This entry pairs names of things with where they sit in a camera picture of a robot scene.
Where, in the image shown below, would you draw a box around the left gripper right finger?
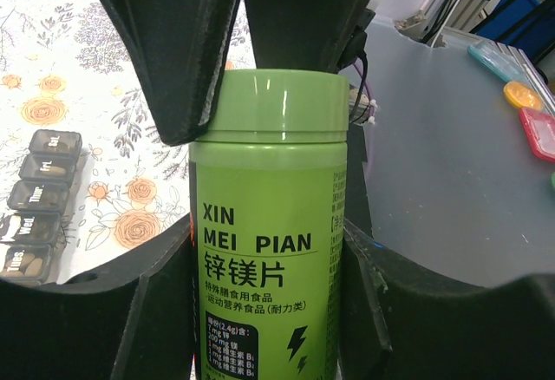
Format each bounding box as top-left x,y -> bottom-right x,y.
339,223 -> 554,379

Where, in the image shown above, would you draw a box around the green pill bottle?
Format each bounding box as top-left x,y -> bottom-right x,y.
189,69 -> 349,379

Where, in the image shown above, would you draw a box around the colourful objects beside table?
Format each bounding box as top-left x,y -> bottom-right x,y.
467,0 -> 555,188

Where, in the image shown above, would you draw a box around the grey weekly pill organizer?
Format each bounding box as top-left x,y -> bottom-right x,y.
1,129 -> 82,286

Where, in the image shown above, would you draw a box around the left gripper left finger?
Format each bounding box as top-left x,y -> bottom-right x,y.
1,217 -> 194,379

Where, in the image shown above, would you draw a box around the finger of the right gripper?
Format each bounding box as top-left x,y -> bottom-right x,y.
100,0 -> 239,146
244,0 -> 370,72

